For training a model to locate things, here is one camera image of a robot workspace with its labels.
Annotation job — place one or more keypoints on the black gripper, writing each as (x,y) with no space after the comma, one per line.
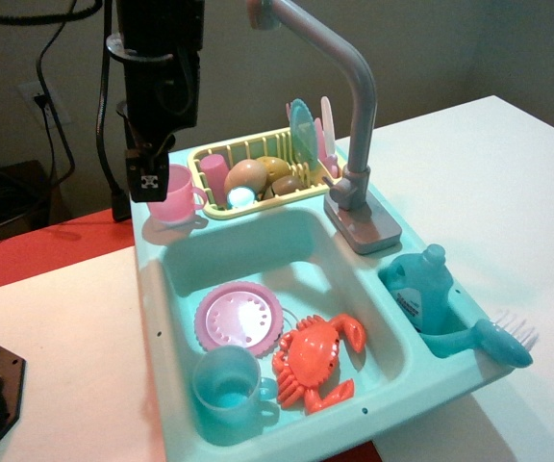
(162,96)

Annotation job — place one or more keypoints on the pink plastic cup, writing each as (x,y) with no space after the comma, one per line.
(182,200)

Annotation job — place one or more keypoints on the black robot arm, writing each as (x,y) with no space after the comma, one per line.
(158,44)

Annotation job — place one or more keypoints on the pink cylinder cup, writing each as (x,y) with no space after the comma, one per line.
(215,170)

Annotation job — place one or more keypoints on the teal toy sink unit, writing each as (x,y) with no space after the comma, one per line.
(295,251)

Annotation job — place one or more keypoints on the blue plastic cup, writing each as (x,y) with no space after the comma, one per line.
(228,384)

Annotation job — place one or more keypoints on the light blue round toy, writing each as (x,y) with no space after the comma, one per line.
(240,197)

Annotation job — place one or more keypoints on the beige toy egg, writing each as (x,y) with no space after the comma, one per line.
(249,173)

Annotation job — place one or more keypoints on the yellow dish rack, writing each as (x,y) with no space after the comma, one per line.
(276,143)

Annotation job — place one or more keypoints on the yellow toy potato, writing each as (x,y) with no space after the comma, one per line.
(276,168)

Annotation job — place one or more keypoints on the dark wooden furniture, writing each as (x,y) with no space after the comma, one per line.
(28,201)

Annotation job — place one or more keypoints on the brown toy kiwi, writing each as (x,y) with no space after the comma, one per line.
(282,186)

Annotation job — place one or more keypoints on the teal toy plate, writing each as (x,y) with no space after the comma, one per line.
(303,134)

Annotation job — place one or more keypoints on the purple pink toy plate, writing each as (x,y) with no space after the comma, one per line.
(239,313)

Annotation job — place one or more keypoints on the pink toy utensil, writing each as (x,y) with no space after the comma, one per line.
(332,165)

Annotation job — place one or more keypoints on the grey toy faucet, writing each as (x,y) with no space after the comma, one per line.
(357,214)

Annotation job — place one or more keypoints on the orange toy crab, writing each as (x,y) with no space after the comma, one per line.
(308,355)

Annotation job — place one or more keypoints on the blue cleaner bottle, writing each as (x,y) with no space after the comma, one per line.
(420,284)

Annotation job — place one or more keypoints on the blue dish brush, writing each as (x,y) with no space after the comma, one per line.
(507,340)

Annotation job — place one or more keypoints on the white wall outlet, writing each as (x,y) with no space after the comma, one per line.
(34,97)

